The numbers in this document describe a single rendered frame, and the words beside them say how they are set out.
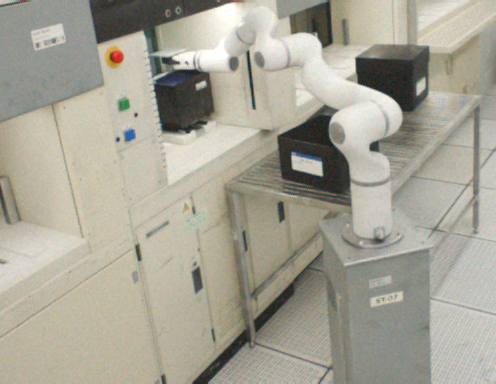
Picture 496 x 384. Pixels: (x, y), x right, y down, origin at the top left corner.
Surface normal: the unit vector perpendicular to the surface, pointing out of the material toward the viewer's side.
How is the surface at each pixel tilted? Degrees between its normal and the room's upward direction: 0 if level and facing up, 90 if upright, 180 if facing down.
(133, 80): 90
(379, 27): 90
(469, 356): 0
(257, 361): 0
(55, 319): 90
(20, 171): 90
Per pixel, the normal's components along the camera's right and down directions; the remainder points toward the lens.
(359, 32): -0.51, 0.35
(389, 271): 0.25, 0.33
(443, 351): -0.08, -0.93
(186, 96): 0.86, 0.11
